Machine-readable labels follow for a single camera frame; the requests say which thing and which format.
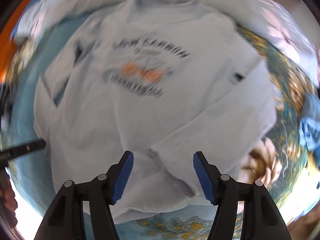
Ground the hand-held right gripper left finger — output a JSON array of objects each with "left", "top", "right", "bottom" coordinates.
[{"left": 34, "top": 150, "right": 135, "bottom": 240}]

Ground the orange wooden headboard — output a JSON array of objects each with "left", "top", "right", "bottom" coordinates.
[{"left": 0, "top": 12, "right": 25, "bottom": 80}]

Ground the dark blue fleece garment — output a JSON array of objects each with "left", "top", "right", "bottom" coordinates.
[{"left": 299, "top": 94, "right": 320, "bottom": 170}]

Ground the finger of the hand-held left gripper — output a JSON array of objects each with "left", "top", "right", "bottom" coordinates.
[{"left": 0, "top": 140, "right": 47, "bottom": 167}]

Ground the teal floral blanket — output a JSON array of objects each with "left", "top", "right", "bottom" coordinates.
[{"left": 0, "top": 17, "right": 320, "bottom": 240}]

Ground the light blue printed t-shirt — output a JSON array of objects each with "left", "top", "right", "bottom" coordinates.
[{"left": 32, "top": 0, "right": 277, "bottom": 224}]

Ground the light blue floral quilt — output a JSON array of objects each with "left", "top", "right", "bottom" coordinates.
[{"left": 12, "top": 0, "right": 320, "bottom": 85}]

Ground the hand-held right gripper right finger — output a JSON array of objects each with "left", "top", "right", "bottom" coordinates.
[{"left": 193, "top": 151, "right": 293, "bottom": 240}]

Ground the person's left hand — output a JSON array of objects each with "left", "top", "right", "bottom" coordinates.
[{"left": 0, "top": 182, "right": 18, "bottom": 219}]

